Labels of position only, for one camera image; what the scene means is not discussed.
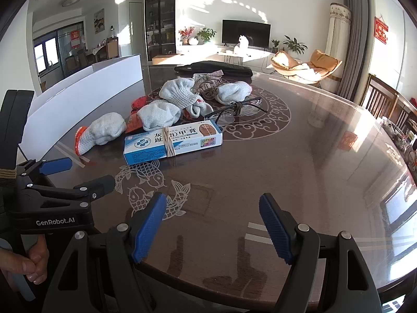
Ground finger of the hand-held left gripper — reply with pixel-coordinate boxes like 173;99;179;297
18;157;72;178
21;175;115;210

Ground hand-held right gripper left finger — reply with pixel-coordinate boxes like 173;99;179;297
42;192;168;313

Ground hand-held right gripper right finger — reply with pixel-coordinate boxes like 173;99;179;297
259;192;383;313

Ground white knit work glove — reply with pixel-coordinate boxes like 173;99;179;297
137;99;182;131
159;77;214;118
75;112;127;156
215;81;253;105

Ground blue white medicine box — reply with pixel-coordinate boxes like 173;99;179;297
123;119;224;166

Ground white container box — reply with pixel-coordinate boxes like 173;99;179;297
18;54;144;162

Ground red snack packet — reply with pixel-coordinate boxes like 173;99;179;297
125;111;144;134
131;96;149;111

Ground rhinestone bow hair clip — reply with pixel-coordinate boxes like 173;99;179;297
193;70;225;87

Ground person's left hand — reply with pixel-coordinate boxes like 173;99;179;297
0;235;50;284

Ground tan rubber band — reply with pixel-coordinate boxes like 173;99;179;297
161;127;178;157

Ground glass balcony door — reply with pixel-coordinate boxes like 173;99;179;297
33;21;86;76

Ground black framed glasses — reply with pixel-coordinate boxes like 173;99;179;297
205;96;268;119

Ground wicker back wooden chair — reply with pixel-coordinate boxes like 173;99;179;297
106;37;120;60

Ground light wooden low bench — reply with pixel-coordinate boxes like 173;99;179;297
152;53;178;66

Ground bronze claw hair clip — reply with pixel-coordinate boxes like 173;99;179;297
195;83;225;102

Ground white door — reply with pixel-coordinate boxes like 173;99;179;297
128;2;144;57

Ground white tv cabinet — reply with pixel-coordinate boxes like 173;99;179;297
176;43;272;64

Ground orange lounge chair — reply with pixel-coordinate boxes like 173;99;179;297
309;49;342;79
270;50;321;83

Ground wooden dining chair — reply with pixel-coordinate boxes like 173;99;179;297
388;96;417;131
360;73;401;120

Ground black bag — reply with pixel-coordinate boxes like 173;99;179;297
174;61;254;78

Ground red flower arrangement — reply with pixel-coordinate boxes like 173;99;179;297
179;27;196;45

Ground dark glass display cabinet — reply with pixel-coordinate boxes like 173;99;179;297
144;0;177;62

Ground white coffee table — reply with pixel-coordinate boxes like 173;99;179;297
218;50;272;67

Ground large leafy potted plant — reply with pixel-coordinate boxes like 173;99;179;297
282;35;308;56

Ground white cat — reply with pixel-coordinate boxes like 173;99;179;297
233;35;251;55

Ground black television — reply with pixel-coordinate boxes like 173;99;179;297
222;20;272;47

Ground grey curtain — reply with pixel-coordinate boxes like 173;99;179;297
337;0;370;100

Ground covered standing air conditioner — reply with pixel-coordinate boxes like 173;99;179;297
326;3;353;61

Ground framed wall painting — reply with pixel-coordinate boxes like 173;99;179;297
94;8;105;35

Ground red wall hanging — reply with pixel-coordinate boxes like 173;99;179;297
374;16;389;44

